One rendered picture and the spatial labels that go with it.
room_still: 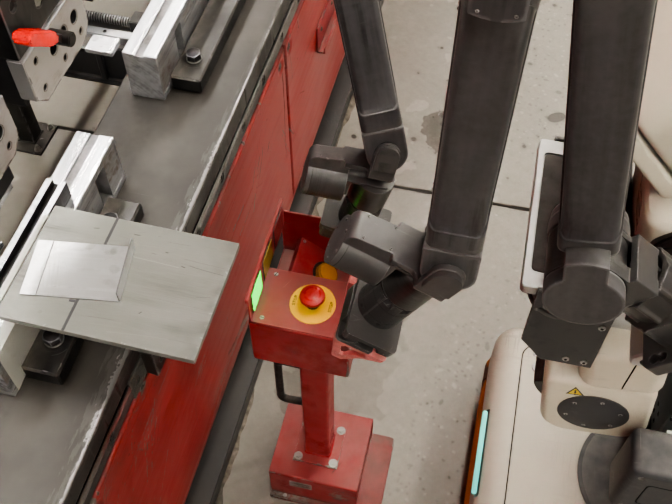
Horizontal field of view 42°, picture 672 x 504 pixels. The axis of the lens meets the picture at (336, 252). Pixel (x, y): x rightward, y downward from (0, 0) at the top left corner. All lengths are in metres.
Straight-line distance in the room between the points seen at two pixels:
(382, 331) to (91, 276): 0.39
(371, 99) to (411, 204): 1.34
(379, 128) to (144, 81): 0.49
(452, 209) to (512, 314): 1.51
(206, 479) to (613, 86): 1.53
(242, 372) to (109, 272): 1.02
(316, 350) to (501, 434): 0.59
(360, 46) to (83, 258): 0.45
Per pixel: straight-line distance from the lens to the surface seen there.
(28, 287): 1.18
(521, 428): 1.85
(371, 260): 0.90
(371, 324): 1.00
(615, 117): 0.71
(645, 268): 0.87
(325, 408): 1.73
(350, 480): 1.94
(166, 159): 1.44
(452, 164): 0.77
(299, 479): 1.95
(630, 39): 0.66
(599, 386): 1.32
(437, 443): 2.12
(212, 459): 2.06
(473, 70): 0.69
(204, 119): 1.49
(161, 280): 1.14
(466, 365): 2.22
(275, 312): 1.36
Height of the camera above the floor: 1.94
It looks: 55 degrees down
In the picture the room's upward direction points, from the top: straight up
